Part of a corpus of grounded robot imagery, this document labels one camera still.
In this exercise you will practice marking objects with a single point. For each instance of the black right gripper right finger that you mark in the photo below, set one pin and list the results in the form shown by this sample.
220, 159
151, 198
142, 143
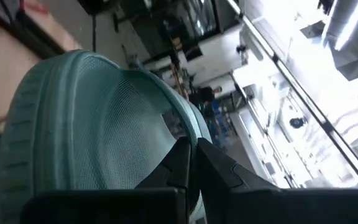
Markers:
222, 180

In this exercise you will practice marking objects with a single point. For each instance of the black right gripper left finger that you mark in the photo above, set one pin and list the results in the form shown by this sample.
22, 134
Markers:
166, 177

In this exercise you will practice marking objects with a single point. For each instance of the green rubber slide sandal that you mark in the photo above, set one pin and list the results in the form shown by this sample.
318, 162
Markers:
89, 124

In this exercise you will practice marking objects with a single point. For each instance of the blue storage bins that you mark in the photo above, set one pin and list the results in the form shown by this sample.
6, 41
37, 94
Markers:
217, 118

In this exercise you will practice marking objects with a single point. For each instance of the person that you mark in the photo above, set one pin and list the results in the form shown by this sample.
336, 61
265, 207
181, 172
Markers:
204, 95

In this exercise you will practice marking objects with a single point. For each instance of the black round ceiling camera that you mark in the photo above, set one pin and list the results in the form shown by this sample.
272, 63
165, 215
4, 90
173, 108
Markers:
297, 123

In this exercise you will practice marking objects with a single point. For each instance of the silver ceiling ventilation duct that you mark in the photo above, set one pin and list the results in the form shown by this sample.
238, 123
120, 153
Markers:
350, 28

